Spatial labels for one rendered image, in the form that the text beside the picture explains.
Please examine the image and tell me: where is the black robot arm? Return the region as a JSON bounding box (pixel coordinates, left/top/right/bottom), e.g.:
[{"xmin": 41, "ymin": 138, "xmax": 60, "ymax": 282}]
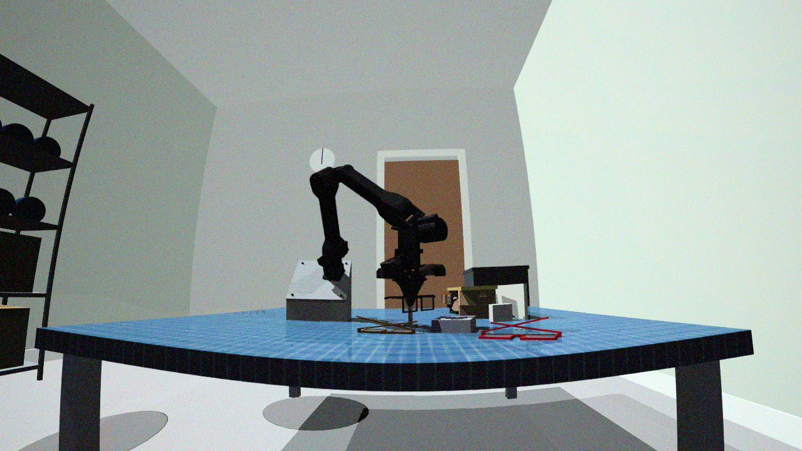
[{"xmin": 310, "ymin": 165, "xmax": 448, "ymax": 281}]

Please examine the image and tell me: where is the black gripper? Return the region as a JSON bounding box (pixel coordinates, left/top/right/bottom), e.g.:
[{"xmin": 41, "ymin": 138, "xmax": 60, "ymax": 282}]
[{"xmin": 376, "ymin": 244, "xmax": 446, "ymax": 306}]

